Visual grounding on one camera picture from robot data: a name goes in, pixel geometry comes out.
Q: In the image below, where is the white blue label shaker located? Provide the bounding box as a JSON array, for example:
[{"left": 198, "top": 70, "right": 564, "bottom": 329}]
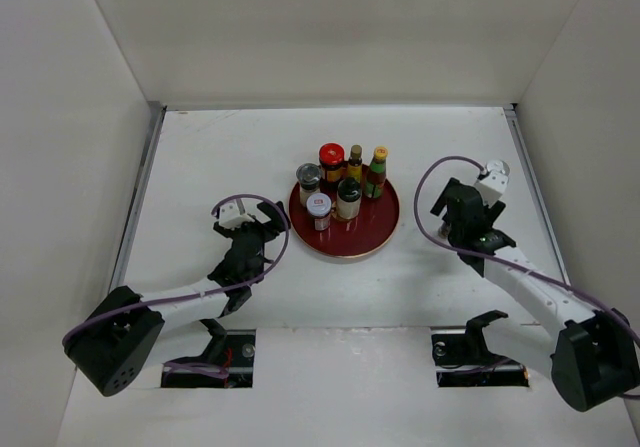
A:
[{"left": 486, "top": 159, "right": 510, "bottom": 176}]

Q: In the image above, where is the grey cap salt grinder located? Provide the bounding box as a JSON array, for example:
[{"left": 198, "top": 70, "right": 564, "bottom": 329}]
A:
[{"left": 296, "top": 163, "right": 322, "bottom": 208}]

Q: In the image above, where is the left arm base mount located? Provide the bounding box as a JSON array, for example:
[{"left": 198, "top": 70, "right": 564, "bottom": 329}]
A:
[{"left": 160, "top": 319, "right": 257, "bottom": 389}]

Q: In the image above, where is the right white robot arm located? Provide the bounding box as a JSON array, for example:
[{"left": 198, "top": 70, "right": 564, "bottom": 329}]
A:
[{"left": 431, "top": 178, "right": 639, "bottom": 412}]

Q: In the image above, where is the black cap white jar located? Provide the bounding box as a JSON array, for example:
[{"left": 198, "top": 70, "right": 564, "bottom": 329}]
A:
[{"left": 336, "top": 177, "right": 362, "bottom": 220}]

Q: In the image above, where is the white lid spice jar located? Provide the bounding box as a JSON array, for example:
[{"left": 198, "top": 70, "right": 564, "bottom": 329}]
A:
[{"left": 306, "top": 192, "right": 332, "bottom": 231}]

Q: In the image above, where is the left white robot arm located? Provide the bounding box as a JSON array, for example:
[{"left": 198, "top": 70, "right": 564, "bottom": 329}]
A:
[{"left": 62, "top": 194, "right": 291, "bottom": 397}]

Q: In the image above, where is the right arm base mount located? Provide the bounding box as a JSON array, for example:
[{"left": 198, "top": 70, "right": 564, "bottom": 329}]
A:
[{"left": 431, "top": 310, "right": 529, "bottom": 388}]

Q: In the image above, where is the green red sauce bottle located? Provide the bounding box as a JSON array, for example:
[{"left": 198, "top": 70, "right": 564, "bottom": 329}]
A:
[{"left": 363, "top": 146, "right": 388, "bottom": 199}]

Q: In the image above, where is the small black cap jar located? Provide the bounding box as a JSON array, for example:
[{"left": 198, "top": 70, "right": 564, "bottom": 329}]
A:
[{"left": 438, "top": 222, "right": 450, "bottom": 239}]

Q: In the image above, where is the red lid dark jar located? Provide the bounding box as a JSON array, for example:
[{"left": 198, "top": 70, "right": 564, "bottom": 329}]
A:
[{"left": 318, "top": 142, "right": 345, "bottom": 189}]

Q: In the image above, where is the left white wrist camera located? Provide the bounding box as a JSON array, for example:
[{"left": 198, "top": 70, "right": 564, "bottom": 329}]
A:
[{"left": 216, "top": 199, "right": 253, "bottom": 230}]

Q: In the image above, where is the red round tray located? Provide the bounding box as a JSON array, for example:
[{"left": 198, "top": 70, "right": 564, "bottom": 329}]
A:
[{"left": 289, "top": 178, "right": 400, "bottom": 258}]

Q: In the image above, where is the small yellow label bottle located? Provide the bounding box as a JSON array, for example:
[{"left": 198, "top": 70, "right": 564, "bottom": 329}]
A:
[{"left": 345, "top": 144, "right": 363, "bottom": 182}]

